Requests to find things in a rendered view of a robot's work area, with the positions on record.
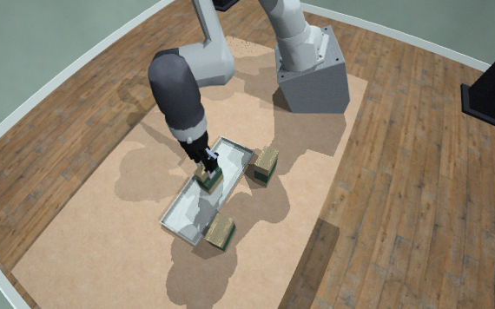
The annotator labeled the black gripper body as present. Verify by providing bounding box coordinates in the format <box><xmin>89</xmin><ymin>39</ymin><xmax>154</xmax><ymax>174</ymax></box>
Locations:
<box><xmin>178</xmin><ymin>130</ymin><xmax>210</xmax><ymax>155</ymax></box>

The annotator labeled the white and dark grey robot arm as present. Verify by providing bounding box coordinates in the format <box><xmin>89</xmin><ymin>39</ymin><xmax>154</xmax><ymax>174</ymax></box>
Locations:
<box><xmin>148</xmin><ymin>0</ymin><xmax>329</xmax><ymax>144</ymax></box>

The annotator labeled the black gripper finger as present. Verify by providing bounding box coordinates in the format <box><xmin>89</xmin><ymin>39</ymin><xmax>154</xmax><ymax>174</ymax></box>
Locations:
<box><xmin>195</xmin><ymin>148</ymin><xmax>219</xmax><ymax>179</ymax></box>
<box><xmin>184</xmin><ymin>149</ymin><xmax>201</xmax><ymax>167</ymax></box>

